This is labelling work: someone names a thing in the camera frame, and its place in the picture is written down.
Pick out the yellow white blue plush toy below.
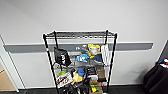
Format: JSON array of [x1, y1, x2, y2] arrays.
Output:
[[87, 43, 104, 64]]

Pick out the light blue plush toy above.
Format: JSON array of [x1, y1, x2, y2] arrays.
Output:
[[76, 53, 90, 64]]

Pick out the flat white package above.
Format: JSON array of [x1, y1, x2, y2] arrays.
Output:
[[100, 44, 110, 67]]

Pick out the blue cap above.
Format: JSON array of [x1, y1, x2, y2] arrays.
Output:
[[77, 67, 87, 77]]

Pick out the black bag with white print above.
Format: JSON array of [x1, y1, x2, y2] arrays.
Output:
[[53, 46, 72, 67]]

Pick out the stacked dark boxes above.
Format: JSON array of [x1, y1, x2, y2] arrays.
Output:
[[85, 66, 98, 81]]

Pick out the small yellow plush toy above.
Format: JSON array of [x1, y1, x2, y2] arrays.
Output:
[[71, 72, 84, 84]]

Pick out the stacked brown cardboard boxes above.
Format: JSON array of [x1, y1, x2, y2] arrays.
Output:
[[95, 65, 107, 83]]

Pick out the white bag with green top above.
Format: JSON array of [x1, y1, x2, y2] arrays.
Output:
[[55, 71, 74, 88]]

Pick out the open cardboard box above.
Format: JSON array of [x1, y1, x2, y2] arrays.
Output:
[[88, 79, 104, 94]]

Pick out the black shoes and bags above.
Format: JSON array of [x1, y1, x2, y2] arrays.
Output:
[[61, 83, 89, 94]]

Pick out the yellow green toy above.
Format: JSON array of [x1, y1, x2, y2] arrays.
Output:
[[89, 84, 101, 94]]

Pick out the black chair with dark garment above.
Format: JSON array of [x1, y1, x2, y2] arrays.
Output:
[[143, 63, 168, 94]]

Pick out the cluttered desk items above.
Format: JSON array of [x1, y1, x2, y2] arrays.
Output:
[[156, 59, 168, 69]]

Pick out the black wire shelf rack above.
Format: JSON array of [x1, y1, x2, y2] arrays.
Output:
[[42, 29, 119, 94]]

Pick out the long grey wall band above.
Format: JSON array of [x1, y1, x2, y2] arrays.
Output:
[[3, 42, 154, 54]]

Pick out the white door frame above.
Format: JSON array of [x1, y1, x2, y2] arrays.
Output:
[[0, 34, 21, 93]]

